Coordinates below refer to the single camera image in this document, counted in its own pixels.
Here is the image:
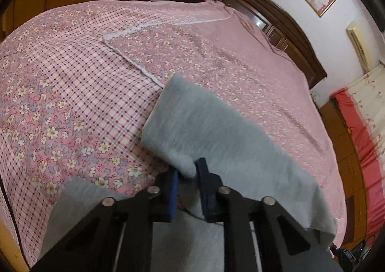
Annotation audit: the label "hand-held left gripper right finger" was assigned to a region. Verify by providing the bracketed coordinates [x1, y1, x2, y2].
[195, 158, 346, 272]

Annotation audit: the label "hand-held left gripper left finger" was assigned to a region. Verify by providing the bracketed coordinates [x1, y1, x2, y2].
[30, 168, 181, 272]

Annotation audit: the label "grey pants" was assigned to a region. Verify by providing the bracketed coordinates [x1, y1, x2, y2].
[40, 73, 337, 272]

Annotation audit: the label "pink floral bedspread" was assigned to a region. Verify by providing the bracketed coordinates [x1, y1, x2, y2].
[0, 0, 346, 269]

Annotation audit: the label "red and cream floral cloth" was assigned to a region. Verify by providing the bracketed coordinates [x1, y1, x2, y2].
[331, 64, 385, 236]

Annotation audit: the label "dark wooden headboard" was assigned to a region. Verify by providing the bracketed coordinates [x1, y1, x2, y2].
[217, 0, 328, 89]

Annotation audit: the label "white air conditioner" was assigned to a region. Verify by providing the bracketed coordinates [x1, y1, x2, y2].
[346, 20, 376, 72]

